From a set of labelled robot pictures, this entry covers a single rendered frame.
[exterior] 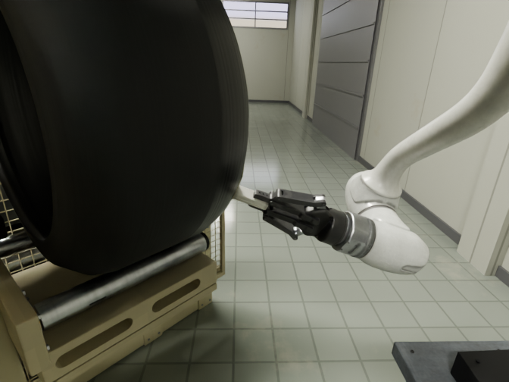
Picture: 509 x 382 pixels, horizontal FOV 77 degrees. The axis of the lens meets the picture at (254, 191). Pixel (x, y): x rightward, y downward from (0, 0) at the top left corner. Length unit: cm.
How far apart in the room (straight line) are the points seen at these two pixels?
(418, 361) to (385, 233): 35
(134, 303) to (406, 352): 64
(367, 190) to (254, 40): 1108
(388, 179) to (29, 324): 72
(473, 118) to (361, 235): 28
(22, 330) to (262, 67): 1143
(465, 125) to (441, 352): 57
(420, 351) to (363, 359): 85
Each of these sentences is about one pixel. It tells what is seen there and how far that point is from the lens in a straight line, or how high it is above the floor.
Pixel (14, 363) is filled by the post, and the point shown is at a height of 79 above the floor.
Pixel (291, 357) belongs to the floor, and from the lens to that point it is 171.
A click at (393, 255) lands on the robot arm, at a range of 72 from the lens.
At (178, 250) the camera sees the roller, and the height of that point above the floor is 92.
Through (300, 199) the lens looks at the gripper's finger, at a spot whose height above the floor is 104.
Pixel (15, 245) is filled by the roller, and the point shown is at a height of 91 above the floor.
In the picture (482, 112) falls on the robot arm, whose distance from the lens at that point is 62.
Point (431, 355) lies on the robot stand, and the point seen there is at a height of 65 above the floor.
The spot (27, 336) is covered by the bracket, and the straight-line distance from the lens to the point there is 58.
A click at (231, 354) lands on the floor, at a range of 170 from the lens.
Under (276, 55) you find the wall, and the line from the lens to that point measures 1179.
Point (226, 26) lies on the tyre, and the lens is 54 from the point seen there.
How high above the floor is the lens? 129
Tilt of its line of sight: 22 degrees down
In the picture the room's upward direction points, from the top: 2 degrees clockwise
